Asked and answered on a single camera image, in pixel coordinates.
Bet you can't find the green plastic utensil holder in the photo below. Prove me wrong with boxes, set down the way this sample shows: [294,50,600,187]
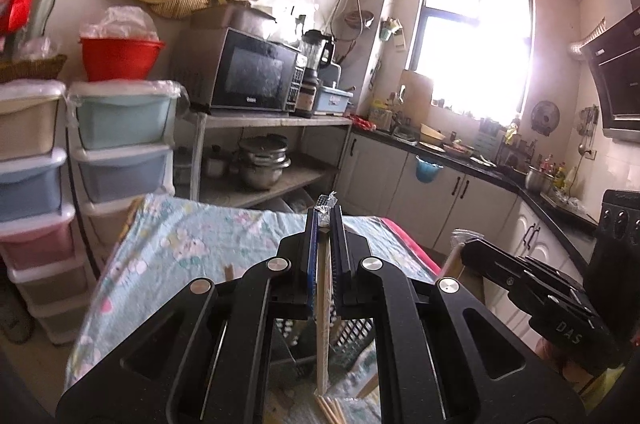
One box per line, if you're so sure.
[270,316,377,382]

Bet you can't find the white kitchen cabinets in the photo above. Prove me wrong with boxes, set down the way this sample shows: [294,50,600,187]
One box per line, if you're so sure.
[335,124,601,315]

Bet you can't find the red plastic basin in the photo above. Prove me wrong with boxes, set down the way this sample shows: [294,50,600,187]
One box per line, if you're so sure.
[79,36,166,82]

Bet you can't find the red under cloth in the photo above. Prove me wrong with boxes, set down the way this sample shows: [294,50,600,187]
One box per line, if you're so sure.
[380,216,441,275]

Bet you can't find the metal shelf rack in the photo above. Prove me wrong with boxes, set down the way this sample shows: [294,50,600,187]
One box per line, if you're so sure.
[187,111,353,209]

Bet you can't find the drawer tower with green drawer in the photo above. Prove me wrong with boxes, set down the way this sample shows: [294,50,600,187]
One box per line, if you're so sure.
[66,80,183,249]

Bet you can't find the wicker basket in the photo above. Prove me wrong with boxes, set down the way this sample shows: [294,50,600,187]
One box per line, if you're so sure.
[0,54,68,83]

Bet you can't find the stack of steel pots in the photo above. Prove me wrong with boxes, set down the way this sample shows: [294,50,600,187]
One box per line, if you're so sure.
[237,135,292,191]

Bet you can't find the drawer tower with cream drawer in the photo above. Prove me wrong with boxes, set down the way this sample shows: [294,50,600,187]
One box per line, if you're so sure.
[0,81,81,345]

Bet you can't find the black microwave oven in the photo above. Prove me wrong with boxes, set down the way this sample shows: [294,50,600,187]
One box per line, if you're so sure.
[172,26,307,113]

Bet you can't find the person's right hand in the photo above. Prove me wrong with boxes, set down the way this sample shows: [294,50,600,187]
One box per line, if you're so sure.
[537,336,622,406]

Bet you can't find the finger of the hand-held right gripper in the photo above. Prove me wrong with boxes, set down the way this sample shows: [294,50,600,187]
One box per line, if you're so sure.
[461,260,619,370]
[459,238,597,311]

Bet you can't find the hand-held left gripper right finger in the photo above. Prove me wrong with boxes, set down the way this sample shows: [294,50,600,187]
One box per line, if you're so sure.
[329,206,587,424]

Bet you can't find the cartoon printed tablecloth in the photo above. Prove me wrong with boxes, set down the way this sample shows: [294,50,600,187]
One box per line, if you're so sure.
[65,194,441,424]

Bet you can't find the blue hanging bin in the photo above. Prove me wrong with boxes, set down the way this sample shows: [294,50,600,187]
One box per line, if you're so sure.
[415,155,443,182]

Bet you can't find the window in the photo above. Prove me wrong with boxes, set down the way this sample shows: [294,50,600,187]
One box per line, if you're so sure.
[404,0,536,115]

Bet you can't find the wooden cutting board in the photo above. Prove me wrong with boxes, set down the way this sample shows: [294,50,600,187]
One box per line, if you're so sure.
[400,71,433,125]

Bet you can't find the green wall holder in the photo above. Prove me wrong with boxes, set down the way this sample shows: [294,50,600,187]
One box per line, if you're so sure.
[380,18,406,52]

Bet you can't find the silver flexible duct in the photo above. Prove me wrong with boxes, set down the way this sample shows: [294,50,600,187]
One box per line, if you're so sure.
[567,18,608,59]

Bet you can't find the brown box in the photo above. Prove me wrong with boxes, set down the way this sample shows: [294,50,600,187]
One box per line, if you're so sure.
[190,1,278,37]

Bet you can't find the steel pot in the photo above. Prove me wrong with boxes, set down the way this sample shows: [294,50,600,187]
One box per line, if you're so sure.
[524,166,555,193]

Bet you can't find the blue grey storage box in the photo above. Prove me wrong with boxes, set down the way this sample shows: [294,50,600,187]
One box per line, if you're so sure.
[314,84,356,115]

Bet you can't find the hanging metal strainer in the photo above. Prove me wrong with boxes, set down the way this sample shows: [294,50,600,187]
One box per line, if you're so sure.
[342,10,375,29]

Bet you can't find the bamboo chopstick pair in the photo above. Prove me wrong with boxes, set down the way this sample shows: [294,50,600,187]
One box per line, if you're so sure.
[440,229,483,282]
[314,193,341,397]

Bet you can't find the black blender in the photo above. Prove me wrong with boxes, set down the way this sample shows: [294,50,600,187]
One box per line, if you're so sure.
[295,30,336,117]

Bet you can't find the small wall fan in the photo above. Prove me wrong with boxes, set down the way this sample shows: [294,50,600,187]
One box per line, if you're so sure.
[531,100,559,135]

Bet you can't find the black range hood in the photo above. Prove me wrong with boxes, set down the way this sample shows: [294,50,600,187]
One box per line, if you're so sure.
[580,0,640,143]

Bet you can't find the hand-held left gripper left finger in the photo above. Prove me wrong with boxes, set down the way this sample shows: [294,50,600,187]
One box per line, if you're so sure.
[55,208,322,424]

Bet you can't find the clear plastic bag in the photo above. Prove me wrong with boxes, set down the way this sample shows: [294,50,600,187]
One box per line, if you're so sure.
[92,6,160,40]

